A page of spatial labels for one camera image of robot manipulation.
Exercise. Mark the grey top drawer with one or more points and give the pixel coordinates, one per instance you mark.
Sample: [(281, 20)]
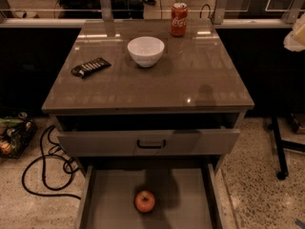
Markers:
[(116, 135)]

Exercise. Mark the black drawer handle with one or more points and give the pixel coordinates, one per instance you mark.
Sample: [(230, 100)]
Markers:
[(154, 146)]

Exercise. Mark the grey drawer cabinet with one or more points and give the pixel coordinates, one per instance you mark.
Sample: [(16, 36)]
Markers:
[(195, 75)]

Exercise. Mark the red Coca-Cola can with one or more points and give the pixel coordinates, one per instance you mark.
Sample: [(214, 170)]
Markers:
[(179, 19)]

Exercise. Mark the metal railing with glass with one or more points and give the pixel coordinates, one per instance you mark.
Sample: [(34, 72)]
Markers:
[(225, 13)]

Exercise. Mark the black snack bar wrapper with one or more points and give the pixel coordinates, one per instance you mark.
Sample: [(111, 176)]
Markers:
[(90, 67)]

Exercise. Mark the grey open middle drawer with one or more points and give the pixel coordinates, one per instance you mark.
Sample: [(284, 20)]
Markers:
[(162, 196)]

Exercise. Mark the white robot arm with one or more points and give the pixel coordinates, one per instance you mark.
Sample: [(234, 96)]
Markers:
[(295, 39)]

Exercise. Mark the red apple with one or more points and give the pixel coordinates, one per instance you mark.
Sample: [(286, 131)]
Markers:
[(144, 201)]

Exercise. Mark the white ceramic bowl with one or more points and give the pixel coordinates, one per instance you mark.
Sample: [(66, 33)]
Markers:
[(146, 51)]

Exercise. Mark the black wire basket with items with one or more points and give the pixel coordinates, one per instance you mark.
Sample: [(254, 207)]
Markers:
[(16, 133)]

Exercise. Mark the black metal stand leg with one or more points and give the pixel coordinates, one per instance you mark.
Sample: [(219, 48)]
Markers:
[(281, 145)]

